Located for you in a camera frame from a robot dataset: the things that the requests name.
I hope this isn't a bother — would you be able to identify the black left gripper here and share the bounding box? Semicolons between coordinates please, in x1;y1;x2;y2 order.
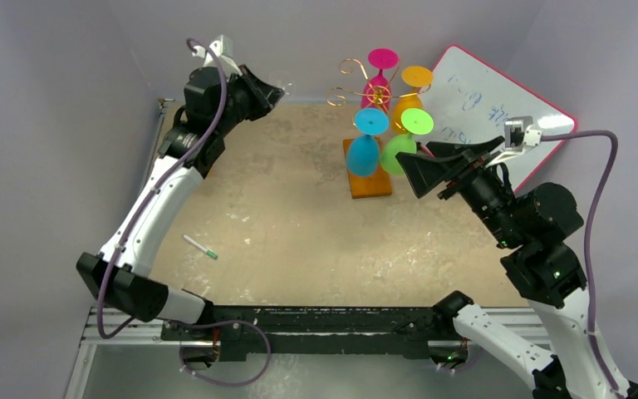
215;65;283;136

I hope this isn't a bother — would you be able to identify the green plastic wine glass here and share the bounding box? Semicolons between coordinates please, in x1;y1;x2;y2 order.
380;107;434;175

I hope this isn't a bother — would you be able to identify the orange plastic wine glass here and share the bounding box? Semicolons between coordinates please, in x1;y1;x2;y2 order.
391;65;434;135

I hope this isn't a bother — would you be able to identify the blue plastic wine glass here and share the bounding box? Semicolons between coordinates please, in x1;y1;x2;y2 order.
346;107;390;177

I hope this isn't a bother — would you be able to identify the pink plastic wine glass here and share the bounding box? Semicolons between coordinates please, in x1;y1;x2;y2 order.
361;47;400;114

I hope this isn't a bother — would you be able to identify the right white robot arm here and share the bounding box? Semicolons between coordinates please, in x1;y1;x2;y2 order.
396;138;638;398

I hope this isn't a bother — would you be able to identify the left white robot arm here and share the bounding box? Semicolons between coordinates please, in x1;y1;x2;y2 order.
76;66;285;340

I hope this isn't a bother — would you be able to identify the pink framed whiteboard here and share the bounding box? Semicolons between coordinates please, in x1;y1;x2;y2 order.
418;44;579;194

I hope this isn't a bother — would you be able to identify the green capped white marker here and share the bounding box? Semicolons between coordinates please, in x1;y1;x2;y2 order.
182;234;218;260

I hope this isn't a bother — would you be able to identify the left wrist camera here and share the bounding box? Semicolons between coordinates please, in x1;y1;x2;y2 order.
185;35;242;76

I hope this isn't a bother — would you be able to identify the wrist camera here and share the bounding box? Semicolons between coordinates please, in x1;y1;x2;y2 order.
185;35;242;76
487;116;542;167

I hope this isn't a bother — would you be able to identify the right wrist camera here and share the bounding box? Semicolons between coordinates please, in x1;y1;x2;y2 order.
487;116;542;167

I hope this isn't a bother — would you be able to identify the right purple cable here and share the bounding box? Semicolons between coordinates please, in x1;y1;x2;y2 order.
538;130;638;399

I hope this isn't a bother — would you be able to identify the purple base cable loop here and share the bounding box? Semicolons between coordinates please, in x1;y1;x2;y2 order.
179;320;273;387

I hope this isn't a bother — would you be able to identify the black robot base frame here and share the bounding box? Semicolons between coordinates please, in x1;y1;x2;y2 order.
79;292;552;365

